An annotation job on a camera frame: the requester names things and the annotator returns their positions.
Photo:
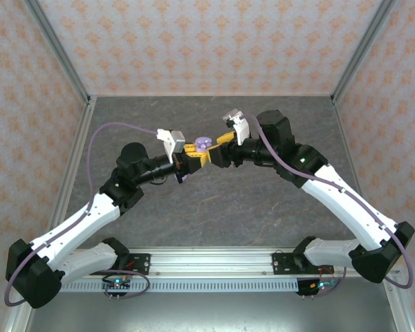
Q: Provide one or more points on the purple earbud charging case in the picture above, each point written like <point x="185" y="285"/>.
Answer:
<point x="204" y="142"/>

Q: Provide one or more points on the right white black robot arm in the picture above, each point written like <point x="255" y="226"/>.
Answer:
<point x="346" y="207"/>

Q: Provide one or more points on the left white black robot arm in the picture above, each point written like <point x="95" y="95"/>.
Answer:
<point x="76" y="224"/>

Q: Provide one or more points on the small circuit board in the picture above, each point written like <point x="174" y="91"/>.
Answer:
<point x="117" y="285"/>
<point x="318" y="286"/>

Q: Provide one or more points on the grey metal sheet panel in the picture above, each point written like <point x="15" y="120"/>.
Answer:
<point x="211" y="314"/>

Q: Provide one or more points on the aluminium table edge rail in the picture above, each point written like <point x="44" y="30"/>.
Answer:
<point x="84" y="121"/>

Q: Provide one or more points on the wide aluminium base rail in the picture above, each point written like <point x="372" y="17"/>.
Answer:
<point x="211" y="263"/>

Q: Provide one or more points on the aluminium frame post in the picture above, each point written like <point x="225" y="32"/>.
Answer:
<point x="55" y="48"/>
<point x="363" y="48"/>

